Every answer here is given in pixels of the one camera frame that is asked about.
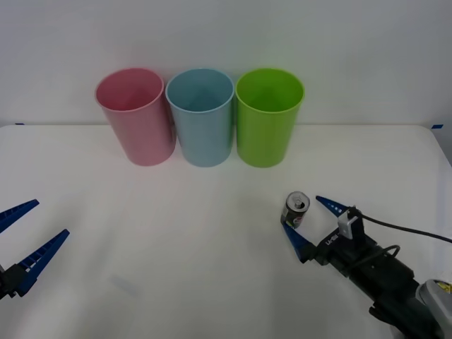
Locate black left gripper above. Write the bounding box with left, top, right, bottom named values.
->
left=0, top=198, right=71, bottom=301

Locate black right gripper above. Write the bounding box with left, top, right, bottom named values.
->
left=282, top=196, right=381, bottom=280

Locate black drink can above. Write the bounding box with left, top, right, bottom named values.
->
left=280, top=191, right=311, bottom=231

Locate green plastic bin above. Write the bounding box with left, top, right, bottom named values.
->
left=234, top=67, right=305, bottom=169

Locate pale blue plastic bin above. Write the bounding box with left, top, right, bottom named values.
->
left=165, top=68, right=235, bottom=167

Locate pink plastic bin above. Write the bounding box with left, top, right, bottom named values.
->
left=94, top=67, right=177, bottom=167

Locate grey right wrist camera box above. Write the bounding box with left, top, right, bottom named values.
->
left=337, top=207, right=365, bottom=242

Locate black camera cable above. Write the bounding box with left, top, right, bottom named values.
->
left=349, top=207, right=452, bottom=244

